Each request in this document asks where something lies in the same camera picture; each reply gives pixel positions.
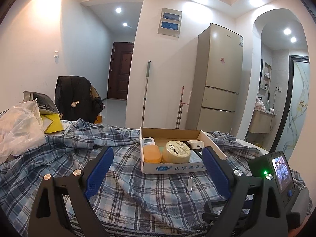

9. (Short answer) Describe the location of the grey bag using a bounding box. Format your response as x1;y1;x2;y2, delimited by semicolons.
23;91;58;115

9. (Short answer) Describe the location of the white blue printed packet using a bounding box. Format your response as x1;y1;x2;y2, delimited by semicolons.
60;120;74;135

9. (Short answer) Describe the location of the beige vanity cabinet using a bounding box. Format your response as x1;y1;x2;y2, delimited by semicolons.
248;110;277;134

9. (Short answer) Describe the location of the white plastic bag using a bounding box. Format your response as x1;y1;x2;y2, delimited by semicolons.
0;98;47;162

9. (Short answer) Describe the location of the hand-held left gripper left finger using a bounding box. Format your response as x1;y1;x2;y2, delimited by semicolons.
28;146;114;237

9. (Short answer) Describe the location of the beige refrigerator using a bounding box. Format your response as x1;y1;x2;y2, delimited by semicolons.
186;23;244;131

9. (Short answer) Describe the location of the white remote control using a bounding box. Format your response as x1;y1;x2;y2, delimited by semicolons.
141;137;156;147

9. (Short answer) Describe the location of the grey striped clothing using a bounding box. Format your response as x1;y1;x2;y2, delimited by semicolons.
67;221;213;237

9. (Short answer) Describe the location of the wall electrical panel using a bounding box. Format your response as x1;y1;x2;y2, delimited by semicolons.
157;8;182;37

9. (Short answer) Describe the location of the brown patterned cloth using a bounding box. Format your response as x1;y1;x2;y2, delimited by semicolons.
91;85;102;102

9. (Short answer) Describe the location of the black jacket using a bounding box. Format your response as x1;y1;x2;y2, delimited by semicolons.
55;76;103;123

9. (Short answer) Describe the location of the black framed glass door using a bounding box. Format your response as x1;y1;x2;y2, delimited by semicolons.
269;55;310;163

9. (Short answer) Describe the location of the cardboard box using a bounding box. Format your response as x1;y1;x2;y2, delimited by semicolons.
139;127;228;174

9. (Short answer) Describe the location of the dark brown door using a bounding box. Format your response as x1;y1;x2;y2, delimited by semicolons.
107;42;134;101

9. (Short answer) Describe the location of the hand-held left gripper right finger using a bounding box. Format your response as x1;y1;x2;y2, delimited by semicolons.
202;146;289;237

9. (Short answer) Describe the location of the blue plaid cloth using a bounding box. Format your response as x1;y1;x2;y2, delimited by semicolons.
0;118;307;237

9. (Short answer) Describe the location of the orange plastic box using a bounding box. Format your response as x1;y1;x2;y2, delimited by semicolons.
143;145;161;164

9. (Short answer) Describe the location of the round pale yellow container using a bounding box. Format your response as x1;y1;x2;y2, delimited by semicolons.
162;140;192;164

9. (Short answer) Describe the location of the pink bundle on vanity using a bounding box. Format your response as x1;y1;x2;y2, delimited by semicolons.
255;96;268;111

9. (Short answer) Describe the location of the bathroom wall niche shelf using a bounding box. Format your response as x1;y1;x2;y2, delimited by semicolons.
262;62;271;89

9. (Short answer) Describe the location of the white power adapter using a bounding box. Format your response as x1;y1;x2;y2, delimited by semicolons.
187;140;205;150

